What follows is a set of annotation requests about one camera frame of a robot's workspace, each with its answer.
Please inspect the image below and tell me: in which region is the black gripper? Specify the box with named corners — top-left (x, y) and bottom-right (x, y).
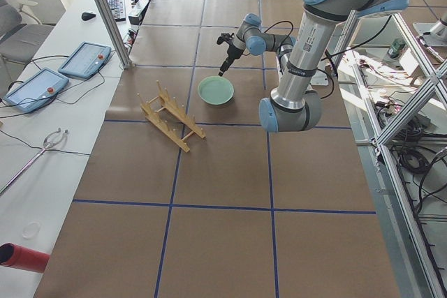
top-left (218, 40), bottom-right (244, 76)

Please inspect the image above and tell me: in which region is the light green plate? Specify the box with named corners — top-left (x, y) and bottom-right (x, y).
top-left (198, 76), bottom-right (234, 105)

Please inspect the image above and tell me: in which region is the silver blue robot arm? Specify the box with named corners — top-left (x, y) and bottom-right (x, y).
top-left (217, 0), bottom-right (410, 133)

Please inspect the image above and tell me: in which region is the wooden dish rack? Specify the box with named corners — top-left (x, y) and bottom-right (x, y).
top-left (137, 80), bottom-right (206, 152)

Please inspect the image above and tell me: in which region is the black keyboard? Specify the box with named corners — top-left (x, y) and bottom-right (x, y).
top-left (106, 0), bottom-right (126, 22)

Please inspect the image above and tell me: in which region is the blue teach pendant far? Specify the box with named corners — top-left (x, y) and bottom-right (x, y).
top-left (58, 41), bottom-right (112, 79)

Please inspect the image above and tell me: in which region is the blue teach pendant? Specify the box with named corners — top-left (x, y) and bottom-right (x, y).
top-left (3, 68), bottom-right (69, 112)
top-left (58, 41), bottom-right (112, 79)

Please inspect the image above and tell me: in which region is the black computer mouse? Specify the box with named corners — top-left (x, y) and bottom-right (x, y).
top-left (81, 12), bottom-right (96, 22)

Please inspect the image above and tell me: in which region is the metal reacher grabber tool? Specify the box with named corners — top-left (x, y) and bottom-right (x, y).
top-left (1, 128), bottom-right (69, 196)

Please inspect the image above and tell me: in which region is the blue teach pendant near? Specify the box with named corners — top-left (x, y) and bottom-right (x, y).
top-left (3, 68), bottom-right (69, 112)

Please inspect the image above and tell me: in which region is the grey office chair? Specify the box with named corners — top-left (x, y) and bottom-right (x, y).
top-left (1, 0), bottom-right (54, 64)

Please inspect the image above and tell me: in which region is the red cylinder bottle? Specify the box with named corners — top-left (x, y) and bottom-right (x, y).
top-left (1, 243), bottom-right (50, 273)

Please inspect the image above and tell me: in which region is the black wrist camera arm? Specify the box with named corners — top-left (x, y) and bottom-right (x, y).
top-left (217, 33), bottom-right (235, 45)

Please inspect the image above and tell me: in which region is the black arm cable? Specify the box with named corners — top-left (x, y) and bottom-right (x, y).
top-left (261, 20), bottom-right (301, 40)

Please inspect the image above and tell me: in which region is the aluminium frame post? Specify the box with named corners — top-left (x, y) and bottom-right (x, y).
top-left (94, 0), bottom-right (133, 69)

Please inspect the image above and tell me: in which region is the clear tape ring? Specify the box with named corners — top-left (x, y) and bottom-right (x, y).
top-left (22, 221), bottom-right (43, 239)

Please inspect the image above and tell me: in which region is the aluminium side frame rail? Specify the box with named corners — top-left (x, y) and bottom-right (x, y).
top-left (349, 15), bottom-right (447, 298)

